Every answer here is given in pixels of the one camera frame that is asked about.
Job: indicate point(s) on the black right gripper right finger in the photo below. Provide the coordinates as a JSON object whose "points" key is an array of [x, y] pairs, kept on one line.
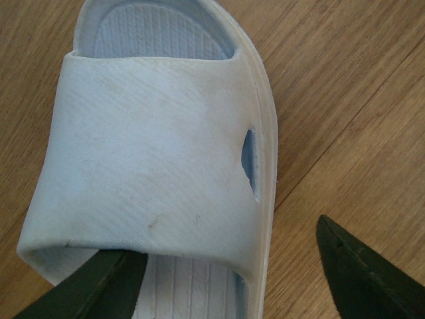
{"points": [[364, 284]]}

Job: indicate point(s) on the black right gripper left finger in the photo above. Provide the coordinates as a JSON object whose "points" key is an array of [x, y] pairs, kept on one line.
{"points": [[106, 286]]}

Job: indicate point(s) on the light blue slipper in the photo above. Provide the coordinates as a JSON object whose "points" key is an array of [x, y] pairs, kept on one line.
{"points": [[164, 140]]}

